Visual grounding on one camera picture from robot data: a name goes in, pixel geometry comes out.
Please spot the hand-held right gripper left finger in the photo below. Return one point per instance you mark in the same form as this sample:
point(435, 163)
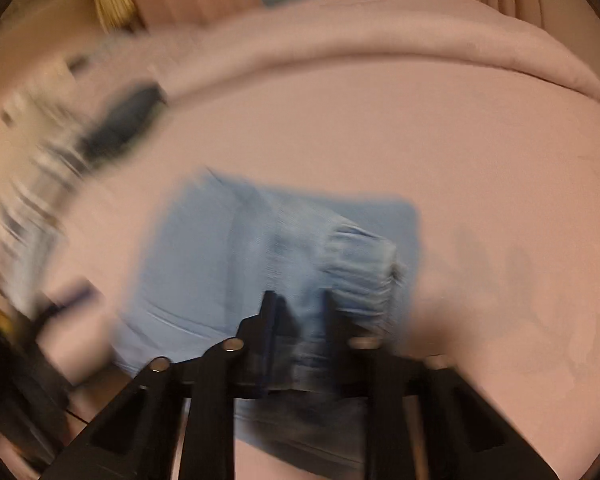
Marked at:
point(270, 355)

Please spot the pink duvet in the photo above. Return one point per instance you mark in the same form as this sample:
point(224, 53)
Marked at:
point(380, 35)

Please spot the light blue denim pants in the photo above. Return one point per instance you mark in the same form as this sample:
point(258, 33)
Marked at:
point(220, 260)

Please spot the pink bed sheet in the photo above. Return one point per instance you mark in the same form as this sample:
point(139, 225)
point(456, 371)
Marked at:
point(480, 185)

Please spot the yellow ribbed object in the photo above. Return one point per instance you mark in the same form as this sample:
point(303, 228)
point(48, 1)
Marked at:
point(115, 5)

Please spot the plaid pillow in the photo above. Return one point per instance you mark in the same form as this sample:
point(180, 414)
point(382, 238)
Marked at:
point(45, 160)

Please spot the folded dark blue jeans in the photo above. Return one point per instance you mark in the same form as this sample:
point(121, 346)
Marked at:
point(122, 120)

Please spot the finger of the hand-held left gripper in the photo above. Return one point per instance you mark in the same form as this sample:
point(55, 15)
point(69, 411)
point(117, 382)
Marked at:
point(72, 302)

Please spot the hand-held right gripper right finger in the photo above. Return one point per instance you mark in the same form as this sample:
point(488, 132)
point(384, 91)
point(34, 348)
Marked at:
point(332, 355)

